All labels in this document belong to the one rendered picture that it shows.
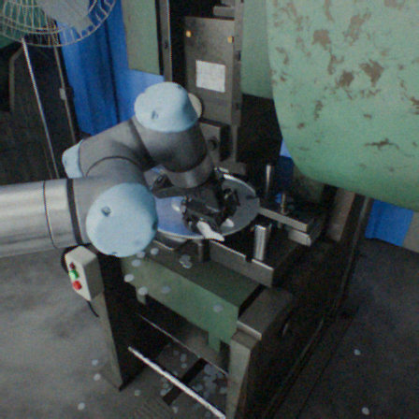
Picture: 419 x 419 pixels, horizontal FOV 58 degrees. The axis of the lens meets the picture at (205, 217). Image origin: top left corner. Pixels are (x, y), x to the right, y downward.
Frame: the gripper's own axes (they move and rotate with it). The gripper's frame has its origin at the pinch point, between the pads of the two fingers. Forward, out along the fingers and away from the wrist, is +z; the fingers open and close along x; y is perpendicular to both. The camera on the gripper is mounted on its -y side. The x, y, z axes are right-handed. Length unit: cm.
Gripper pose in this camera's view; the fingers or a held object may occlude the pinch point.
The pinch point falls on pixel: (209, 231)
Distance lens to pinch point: 78.3
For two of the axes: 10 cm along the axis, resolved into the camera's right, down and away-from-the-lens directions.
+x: 5.2, -7.7, 3.7
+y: 8.2, 3.3, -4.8
